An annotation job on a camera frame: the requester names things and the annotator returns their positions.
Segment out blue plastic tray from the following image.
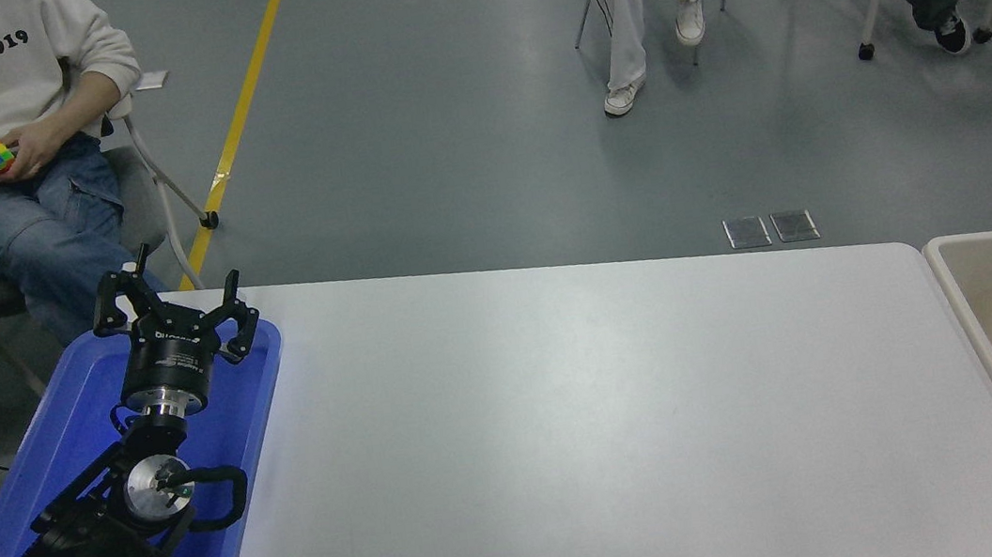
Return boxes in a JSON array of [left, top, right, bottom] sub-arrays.
[[0, 305, 309, 557]]

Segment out seated person, white shoes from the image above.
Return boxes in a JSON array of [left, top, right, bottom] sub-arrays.
[[591, 0, 754, 119]]

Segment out grey wheeled office chair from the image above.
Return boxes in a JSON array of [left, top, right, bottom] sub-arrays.
[[0, 83, 237, 405]]

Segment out yellow floor tape line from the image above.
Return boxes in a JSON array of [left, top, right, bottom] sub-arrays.
[[142, 0, 331, 293]]

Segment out metal floor plate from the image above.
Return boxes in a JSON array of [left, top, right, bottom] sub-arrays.
[[768, 207, 820, 245], [721, 214, 772, 251]]

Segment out person's left hand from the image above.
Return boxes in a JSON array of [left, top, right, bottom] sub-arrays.
[[0, 118, 72, 180]]

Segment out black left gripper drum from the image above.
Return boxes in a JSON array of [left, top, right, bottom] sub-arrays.
[[113, 302, 234, 416]]

